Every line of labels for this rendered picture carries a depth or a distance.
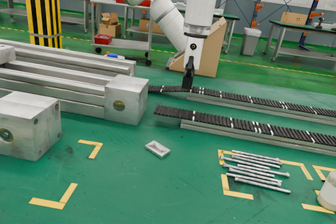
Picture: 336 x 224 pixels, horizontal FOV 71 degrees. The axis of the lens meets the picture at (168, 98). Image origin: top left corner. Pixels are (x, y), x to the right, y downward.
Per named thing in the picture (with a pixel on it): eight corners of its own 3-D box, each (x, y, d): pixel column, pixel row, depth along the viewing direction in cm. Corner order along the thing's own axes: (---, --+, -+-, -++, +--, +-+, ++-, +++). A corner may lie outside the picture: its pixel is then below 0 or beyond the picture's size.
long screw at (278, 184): (279, 185, 48) (280, 181, 47) (280, 188, 47) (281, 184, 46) (225, 174, 49) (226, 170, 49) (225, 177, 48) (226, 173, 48)
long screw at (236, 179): (233, 182, 47) (235, 178, 46) (233, 178, 48) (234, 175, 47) (289, 196, 46) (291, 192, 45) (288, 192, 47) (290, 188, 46)
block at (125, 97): (148, 105, 73) (150, 76, 69) (137, 125, 62) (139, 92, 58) (119, 100, 74) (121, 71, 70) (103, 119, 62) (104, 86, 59)
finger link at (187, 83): (194, 72, 71) (190, 92, 74) (194, 69, 74) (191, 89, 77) (183, 70, 71) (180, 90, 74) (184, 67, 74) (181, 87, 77)
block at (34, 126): (68, 131, 56) (65, 94, 52) (36, 162, 45) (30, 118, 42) (28, 123, 57) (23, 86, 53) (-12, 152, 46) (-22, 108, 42)
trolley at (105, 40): (150, 57, 423) (155, -5, 382) (151, 66, 373) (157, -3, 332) (90, 51, 408) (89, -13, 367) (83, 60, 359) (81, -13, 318)
